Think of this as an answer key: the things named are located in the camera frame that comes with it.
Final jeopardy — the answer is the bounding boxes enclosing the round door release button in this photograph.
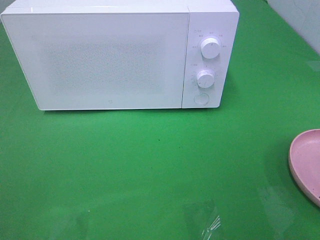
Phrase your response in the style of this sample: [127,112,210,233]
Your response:
[194,93,210,106]

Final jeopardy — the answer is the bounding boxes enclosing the white round knob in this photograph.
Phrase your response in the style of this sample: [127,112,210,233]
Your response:
[200,36,221,59]
[196,70,215,89]

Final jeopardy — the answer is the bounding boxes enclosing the white microwave door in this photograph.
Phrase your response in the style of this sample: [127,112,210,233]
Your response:
[2,13,189,111]

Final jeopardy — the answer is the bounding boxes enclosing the pink round plate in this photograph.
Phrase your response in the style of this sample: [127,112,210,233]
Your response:
[288,129,320,207]

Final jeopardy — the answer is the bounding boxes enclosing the white microwave oven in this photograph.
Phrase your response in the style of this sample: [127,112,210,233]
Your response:
[0,0,240,109]

